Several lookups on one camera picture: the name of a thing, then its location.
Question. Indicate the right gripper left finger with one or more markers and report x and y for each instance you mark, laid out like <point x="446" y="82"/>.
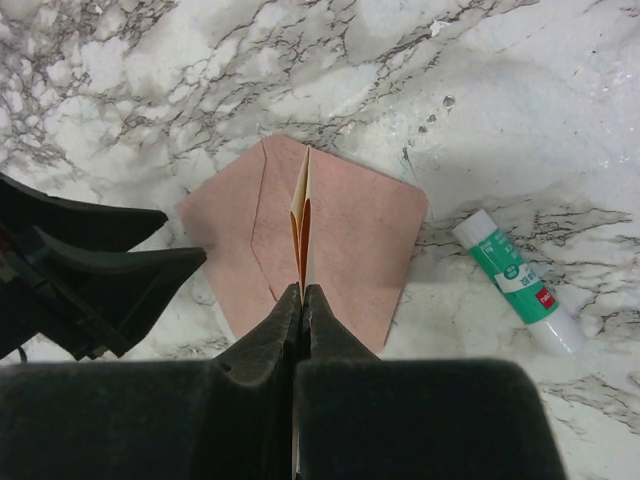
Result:
<point x="229" y="417"/>

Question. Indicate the pink paper envelope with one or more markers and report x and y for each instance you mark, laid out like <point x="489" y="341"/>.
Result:
<point x="365" y="225"/>

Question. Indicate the tan paper letter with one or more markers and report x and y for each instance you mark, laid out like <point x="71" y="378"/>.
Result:
<point x="301" y="223"/>

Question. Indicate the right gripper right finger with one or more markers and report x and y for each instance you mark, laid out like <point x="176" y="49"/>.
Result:
<point x="360" y="417"/>

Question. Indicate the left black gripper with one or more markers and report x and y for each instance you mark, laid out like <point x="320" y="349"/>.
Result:
<point x="68" y="271"/>

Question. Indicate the green white glue stick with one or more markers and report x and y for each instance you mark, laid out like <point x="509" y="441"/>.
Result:
<point x="534" y="303"/>

